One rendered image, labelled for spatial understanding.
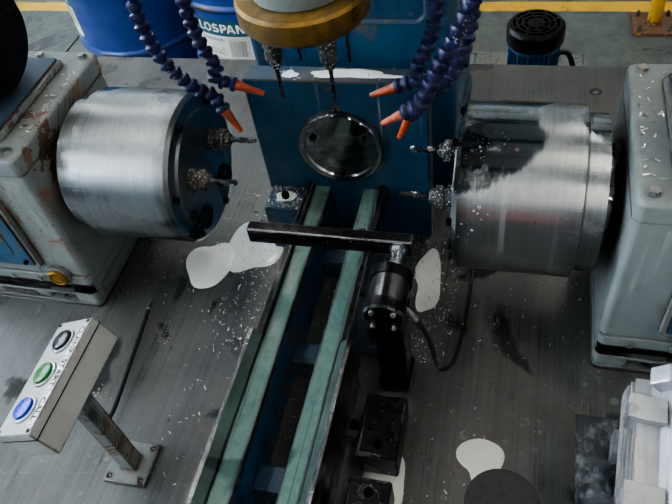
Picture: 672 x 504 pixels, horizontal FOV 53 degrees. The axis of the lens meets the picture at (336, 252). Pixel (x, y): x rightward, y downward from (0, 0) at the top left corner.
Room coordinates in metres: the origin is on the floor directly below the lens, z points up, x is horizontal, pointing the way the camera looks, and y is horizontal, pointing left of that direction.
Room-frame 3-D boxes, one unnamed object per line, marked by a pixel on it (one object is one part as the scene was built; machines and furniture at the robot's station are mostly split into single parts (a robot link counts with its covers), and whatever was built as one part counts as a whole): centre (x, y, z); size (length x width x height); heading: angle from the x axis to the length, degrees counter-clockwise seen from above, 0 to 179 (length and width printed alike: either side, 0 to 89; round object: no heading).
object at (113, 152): (0.93, 0.32, 1.04); 0.37 x 0.25 x 0.25; 69
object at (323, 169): (0.88, -0.04, 1.02); 0.15 x 0.02 x 0.15; 69
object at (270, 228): (0.69, 0.01, 1.01); 0.26 x 0.04 x 0.03; 69
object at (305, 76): (0.94, -0.06, 0.97); 0.30 x 0.11 x 0.34; 69
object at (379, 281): (0.71, -0.16, 0.92); 0.45 x 0.13 x 0.24; 159
